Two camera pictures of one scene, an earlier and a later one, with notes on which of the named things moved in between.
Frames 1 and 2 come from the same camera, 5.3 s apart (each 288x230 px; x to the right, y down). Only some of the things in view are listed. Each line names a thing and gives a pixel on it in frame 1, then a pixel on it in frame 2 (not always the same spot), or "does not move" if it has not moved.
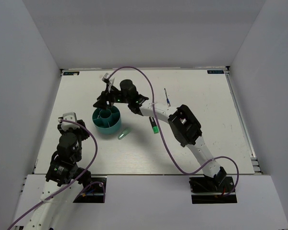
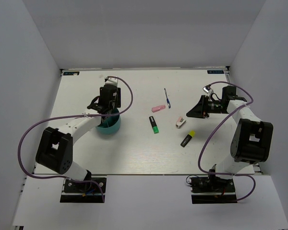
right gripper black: (105, 96) to (201, 110)
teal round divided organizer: (107, 121) does not move
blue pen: (167, 100) does not move
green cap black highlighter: (155, 128) does not move
